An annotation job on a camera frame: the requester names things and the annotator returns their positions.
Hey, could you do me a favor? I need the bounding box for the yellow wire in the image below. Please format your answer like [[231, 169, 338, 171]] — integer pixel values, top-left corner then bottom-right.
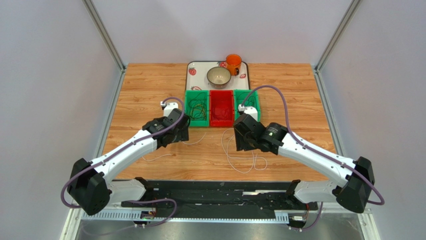
[[189, 103, 207, 119]]

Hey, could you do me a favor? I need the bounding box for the red wire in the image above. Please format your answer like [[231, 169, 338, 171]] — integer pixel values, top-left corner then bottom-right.
[[212, 101, 233, 121]]

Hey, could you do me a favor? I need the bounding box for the brown wire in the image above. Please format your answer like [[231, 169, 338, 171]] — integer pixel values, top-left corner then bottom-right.
[[236, 92, 258, 107]]

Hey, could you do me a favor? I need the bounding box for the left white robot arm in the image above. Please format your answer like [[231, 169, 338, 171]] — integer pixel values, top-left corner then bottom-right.
[[61, 108, 191, 216]]

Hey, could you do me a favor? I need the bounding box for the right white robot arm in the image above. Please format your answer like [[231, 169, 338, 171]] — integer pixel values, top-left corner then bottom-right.
[[233, 113, 375, 214]]

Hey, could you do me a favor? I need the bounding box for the left green plastic bin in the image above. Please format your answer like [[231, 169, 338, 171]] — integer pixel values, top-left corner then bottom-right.
[[184, 90, 210, 128]]

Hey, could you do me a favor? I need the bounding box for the green plastic bin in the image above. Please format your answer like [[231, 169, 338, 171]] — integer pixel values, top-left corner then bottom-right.
[[233, 89, 261, 120], [184, 90, 210, 128]]

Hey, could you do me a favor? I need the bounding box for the right green plastic bin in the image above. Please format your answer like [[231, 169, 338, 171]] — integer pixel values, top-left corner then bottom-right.
[[233, 89, 261, 120]]

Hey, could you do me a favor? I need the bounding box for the red plastic bin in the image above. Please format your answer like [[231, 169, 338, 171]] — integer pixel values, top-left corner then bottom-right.
[[209, 90, 235, 128]]

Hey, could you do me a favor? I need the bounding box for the beige ceramic bowl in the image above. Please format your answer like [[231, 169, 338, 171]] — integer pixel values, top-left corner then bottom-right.
[[206, 66, 232, 89]]

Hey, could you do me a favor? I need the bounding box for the orange mug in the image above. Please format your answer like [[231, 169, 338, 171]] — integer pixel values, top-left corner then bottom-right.
[[225, 54, 242, 76]]

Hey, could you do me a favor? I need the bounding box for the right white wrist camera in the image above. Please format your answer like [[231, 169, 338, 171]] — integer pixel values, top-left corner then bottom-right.
[[237, 104, 260, 122]]

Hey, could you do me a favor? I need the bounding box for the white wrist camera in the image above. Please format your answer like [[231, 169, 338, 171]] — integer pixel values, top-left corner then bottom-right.
[[160, 102, 179, 117], [237, 104, 260, 122]]

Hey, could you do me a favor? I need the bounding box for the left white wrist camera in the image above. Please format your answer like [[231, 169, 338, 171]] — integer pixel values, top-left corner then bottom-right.
[[160, 102, 179, 117]]

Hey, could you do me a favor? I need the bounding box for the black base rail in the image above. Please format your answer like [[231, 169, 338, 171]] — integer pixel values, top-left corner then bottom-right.
[[141, 180, 319, 219]]

